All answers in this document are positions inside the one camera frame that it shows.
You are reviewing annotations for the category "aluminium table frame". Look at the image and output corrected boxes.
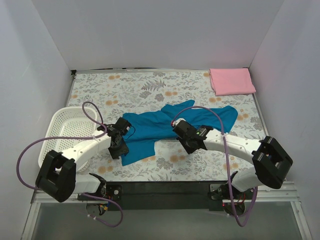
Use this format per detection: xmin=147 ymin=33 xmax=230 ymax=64
xmin=21 ymin=69 xmax=313 ymax=240

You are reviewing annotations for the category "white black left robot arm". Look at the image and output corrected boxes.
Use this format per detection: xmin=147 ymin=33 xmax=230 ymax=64
xmin=35 ymin=117 xmax=132 ymax=203

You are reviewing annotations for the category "floral patterned table mat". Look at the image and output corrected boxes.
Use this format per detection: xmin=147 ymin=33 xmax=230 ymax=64
xmin=67 ymin=70 xmax=266 ymax=182

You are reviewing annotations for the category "teal blue t shirt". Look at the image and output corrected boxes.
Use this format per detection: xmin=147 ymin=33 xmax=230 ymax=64
xmin=121 ymin=100 xmax=238 ymax=166

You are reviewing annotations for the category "black front mounting rail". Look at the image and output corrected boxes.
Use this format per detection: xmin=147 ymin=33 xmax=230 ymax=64
xmin=77 ymin=180 xmax=257 ymax=212

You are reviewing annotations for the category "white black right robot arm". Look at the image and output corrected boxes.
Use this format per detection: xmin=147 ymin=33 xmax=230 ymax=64
xmin=172 ymin=118 xmax=293 ymax=199

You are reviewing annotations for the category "white perforated plastic basket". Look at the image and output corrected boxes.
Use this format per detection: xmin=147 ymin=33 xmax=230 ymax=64
xmin=38 ymin=106 xmax=99 ymax=173

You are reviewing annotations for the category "folded pink t shirt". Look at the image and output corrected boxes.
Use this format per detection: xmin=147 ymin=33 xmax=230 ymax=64
xmin=209 ymin=68 xmax=256 ymax=96

